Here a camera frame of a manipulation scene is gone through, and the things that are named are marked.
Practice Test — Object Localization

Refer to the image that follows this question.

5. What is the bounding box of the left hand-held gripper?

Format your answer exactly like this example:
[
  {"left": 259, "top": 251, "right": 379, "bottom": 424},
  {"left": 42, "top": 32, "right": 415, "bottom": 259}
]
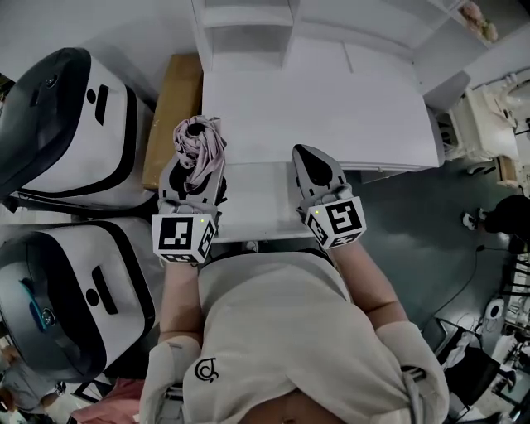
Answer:
[{"left": 151, "top": 153, "right": 229, "bottom": 265}]

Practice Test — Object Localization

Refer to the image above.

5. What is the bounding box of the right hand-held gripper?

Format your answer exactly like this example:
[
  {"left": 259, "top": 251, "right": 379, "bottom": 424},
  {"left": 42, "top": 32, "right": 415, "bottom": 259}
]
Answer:
[{"left": 291, "top": 143, "right": 368, "bottom": 251}]

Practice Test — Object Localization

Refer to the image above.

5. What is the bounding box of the pink cloth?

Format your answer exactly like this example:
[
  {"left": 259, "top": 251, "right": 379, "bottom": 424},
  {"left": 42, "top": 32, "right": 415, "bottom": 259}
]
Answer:
[{"left": 172, "top": 115, "right": 229, "bottom": 196}]

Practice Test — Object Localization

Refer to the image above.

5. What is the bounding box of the white drawer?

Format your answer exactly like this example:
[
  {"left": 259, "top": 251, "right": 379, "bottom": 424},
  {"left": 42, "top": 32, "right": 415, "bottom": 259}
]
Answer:
[{"left": 214, "top": 161, "right": 318, "bottom": 244}]

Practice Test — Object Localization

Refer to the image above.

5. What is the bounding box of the person's right forearm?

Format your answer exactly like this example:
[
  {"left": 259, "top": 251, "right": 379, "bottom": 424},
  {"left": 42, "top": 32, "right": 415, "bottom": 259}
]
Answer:
[{"left": 332, "top": 239, "right": 410, "bottom": 333}]

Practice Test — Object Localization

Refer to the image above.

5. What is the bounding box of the person's left forearm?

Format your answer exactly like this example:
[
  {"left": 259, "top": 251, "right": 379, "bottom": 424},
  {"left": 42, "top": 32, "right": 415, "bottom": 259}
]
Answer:
[{"left": 158, "top": 258, "right": 205, "bottom": 345}]

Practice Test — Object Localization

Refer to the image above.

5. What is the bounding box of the white desk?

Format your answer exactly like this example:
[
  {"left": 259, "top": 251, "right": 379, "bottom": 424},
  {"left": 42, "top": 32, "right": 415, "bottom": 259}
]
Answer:
[{"left": 192, "top": 0, "right": 474, "bottom": 245}]

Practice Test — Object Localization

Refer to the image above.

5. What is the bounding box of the brown cardboard box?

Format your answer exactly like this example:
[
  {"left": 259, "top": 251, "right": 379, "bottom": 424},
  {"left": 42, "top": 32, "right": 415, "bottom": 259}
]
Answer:
[{"left": 141, "top": 53, "right": 205, "bottom": 192}]

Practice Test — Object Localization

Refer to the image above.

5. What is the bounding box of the white and black robot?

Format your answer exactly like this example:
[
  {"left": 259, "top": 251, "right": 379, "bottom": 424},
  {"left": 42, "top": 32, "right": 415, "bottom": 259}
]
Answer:
[{"left": 0, "top": 46, "right": 157, "bottom": 213}]

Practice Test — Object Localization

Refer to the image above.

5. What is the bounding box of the person's white t-shirt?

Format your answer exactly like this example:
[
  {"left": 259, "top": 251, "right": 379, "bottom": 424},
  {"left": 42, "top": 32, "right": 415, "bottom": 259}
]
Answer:
[{"left": 138, "top": 251, "right": 451, "bottom": 424}]

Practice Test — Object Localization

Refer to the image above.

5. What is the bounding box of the white robot with teal top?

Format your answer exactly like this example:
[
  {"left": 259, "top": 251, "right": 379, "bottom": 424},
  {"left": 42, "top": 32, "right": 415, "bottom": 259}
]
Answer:
[{"left": 0, "top": 216, "right": 159, "bottom": 385}]

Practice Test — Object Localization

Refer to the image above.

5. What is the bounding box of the ornate cream vanity table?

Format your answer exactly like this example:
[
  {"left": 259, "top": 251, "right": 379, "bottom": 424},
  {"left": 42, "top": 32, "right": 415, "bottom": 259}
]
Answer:
[{"left": 448, "top": 72, "right": 530, "bottom": 184}]

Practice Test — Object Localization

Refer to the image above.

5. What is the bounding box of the round white device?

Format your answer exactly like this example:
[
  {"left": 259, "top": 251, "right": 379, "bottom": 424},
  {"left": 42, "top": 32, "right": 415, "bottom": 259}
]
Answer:
[{"left": 484, "top": 297, "right": 507, "bottom": 323}]

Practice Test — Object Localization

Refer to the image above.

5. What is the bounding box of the oval vanity mirror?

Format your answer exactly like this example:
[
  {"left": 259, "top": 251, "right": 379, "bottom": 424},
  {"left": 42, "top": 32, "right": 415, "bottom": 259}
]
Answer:
[{"left": 506, "top": 79, "right": 530, "bottom": 99}]

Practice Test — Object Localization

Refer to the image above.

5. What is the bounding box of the pink flower bunch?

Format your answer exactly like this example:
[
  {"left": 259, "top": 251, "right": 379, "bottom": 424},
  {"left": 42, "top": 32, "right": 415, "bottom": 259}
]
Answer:
[{"left": 458, "top": 0, "right": 499, "bottom": 43}]

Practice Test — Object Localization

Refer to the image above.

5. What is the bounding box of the black chair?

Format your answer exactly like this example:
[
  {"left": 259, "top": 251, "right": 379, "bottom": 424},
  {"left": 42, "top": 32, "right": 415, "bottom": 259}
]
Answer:
[{"left": 422, "top": 316, "right": 515, "bottom": 420}]

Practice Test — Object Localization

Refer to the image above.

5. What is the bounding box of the black floor cable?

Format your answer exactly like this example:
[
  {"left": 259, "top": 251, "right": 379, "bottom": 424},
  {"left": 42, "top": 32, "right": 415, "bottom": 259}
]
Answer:
[{"left": 433, "top": 245, "right": 486, "bottom": 329}]

